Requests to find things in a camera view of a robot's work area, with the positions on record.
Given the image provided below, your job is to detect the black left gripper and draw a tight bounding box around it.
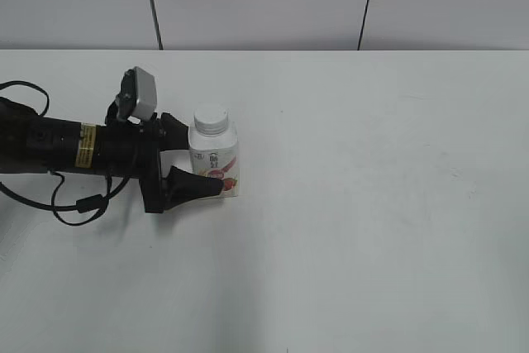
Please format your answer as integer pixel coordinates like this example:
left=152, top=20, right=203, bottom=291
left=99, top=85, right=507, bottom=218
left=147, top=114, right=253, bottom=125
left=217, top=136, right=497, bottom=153
left=98, top=108, right=224, bottom=213

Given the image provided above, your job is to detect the white strawberry drink bottle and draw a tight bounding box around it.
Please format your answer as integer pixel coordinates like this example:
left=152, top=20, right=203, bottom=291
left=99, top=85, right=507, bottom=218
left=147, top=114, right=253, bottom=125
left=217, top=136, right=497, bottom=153
left=188, top=119, right=241, bottom=198

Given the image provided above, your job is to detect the white screw cap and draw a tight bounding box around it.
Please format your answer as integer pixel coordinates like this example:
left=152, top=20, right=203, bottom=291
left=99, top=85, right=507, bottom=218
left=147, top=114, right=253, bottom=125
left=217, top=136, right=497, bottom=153
left=193, top=104, right=229, bottom=136

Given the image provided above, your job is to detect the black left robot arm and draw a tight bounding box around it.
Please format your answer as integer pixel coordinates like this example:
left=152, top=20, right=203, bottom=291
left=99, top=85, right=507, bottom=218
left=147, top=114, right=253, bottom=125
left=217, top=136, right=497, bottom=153
left=1, top=98, right=224, bottom=213

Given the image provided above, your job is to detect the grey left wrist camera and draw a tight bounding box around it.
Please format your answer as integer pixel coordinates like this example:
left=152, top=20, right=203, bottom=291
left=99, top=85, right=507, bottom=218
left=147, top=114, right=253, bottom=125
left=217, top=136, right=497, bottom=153
left=115, top=66, right=157, bottom=122

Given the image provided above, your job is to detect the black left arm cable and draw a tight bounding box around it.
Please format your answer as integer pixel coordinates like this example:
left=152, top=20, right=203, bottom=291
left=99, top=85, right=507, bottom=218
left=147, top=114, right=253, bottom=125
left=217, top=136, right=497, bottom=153
left=0, top=79, right=137, bottom=227

